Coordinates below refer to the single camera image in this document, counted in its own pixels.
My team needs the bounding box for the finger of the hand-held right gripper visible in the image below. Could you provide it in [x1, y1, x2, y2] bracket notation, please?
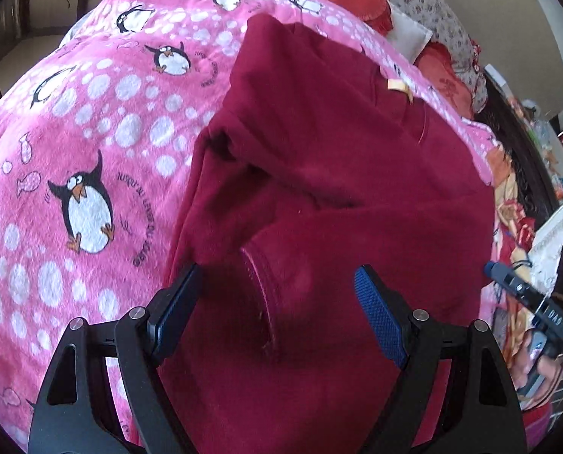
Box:
[517, 330, 549, 400]
[484, 260, 547, 304]

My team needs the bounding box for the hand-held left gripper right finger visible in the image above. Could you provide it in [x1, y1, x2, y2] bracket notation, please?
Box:
[354, 265, 528, 454]

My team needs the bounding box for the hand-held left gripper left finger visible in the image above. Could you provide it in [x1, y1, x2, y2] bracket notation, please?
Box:
[27, 263, 204, 454]

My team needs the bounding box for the maroon fleece garment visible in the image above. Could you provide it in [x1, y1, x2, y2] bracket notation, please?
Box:
[160, 12, 498, 454]

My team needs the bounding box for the orange floral quilt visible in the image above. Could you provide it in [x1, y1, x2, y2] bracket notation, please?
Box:
[480, 144, 554, 410]

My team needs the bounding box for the white carved furniture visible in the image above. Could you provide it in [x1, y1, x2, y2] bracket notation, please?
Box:
[530, 199, 563, 296]

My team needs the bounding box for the dark wooden headboard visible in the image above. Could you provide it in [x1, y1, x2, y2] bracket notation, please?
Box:
[473, 66, 562, 221]

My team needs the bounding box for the pink penguin print blanket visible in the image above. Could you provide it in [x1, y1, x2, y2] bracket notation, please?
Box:
[0, 0, 500, 454]

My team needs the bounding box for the red embroidered cushion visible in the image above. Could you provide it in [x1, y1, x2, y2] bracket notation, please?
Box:
[414, 42, 476, 120]

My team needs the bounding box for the white pillow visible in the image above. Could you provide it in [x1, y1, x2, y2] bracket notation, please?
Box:
[389, 4, 434, 60]

